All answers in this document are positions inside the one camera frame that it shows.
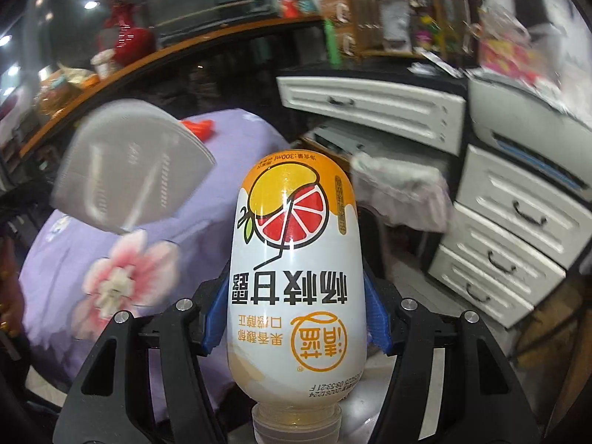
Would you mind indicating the red vase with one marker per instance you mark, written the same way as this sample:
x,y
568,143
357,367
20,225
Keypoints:
x,y
132,41

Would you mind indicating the white small drawer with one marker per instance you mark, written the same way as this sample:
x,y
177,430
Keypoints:
x,y
481,300
504,268
532,194

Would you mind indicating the red tin jar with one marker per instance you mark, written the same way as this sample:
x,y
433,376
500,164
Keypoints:
x,y
290,3

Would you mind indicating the red foam fruit net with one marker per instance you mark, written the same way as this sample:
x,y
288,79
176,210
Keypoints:
x,y
199,128

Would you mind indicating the purple floral tablecloth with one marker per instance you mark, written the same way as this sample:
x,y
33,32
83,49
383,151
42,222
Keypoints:
x,y
194,249

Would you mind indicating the plastic drink cup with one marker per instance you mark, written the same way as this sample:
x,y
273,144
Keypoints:
x,y
104,64

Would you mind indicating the golden decorated bowl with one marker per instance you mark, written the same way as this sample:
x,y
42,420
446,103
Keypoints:
x,y
64,92

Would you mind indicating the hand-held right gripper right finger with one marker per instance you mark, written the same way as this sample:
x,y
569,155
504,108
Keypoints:
x,y
375,319

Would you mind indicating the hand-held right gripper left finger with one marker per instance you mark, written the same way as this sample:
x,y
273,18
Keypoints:
x,y
215,328

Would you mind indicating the green bottle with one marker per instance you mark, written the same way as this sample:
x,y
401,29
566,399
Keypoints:
x,y
333,44

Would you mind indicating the wooden counter shelf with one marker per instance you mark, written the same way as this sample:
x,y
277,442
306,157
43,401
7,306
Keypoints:
x,y
185,46

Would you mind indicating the brown box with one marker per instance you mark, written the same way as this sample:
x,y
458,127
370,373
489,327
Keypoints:
x,y
348,39
346,11

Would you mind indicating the white wide drawer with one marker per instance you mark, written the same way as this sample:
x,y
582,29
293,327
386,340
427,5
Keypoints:
x,y
370,106

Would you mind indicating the white face mask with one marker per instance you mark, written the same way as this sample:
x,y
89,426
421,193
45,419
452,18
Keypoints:
x,y
129,166

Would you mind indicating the white printer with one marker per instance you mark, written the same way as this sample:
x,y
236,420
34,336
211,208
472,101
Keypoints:
x,y
532,120

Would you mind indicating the clear plastic bag with packets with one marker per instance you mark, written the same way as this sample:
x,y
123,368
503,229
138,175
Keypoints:
x,y
513,55

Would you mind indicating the white orange-label drink bottle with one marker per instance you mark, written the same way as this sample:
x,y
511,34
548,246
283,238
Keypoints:
x,y
296,286

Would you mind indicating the bin with pale plastic liner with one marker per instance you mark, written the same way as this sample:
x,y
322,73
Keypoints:
x,y
402,189

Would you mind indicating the person's left hand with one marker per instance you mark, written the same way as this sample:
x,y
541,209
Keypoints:
x,y
8,296

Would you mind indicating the glass terrarium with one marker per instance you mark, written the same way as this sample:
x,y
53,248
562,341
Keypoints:
x,y
203,0

